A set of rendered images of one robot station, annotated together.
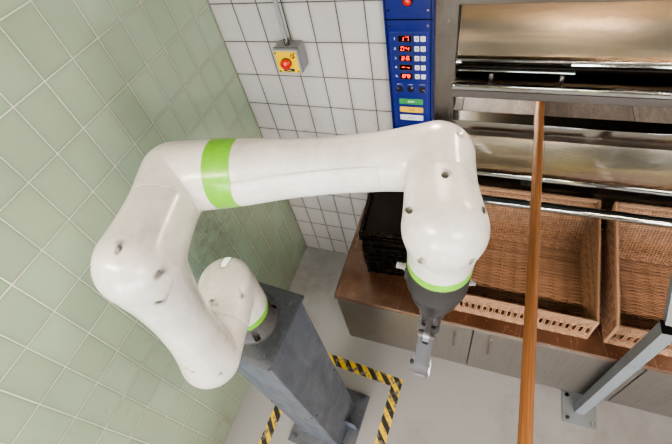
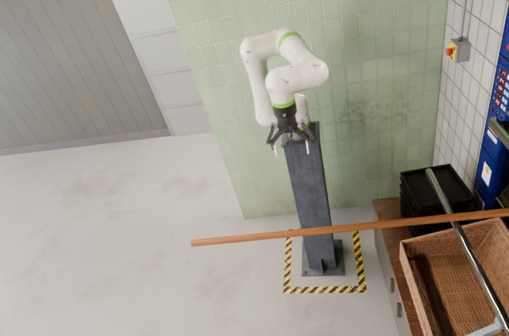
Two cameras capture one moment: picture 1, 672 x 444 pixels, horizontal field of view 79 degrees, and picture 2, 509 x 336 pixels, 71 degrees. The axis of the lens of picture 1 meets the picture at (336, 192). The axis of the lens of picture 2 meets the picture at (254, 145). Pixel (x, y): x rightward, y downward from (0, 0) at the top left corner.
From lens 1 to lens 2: 126 cm
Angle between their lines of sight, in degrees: 54
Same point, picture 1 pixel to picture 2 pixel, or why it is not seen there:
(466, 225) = (272, 76)
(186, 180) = (277, 38)
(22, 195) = not seen: hidden behind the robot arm
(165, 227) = (260, 44)
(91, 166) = (317, 38)
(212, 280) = not seen: hidden behind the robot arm
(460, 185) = (286, 70)
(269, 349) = (289, 143)
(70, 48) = not seen: outside the picture
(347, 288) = (381, 204)
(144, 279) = (244, 50)
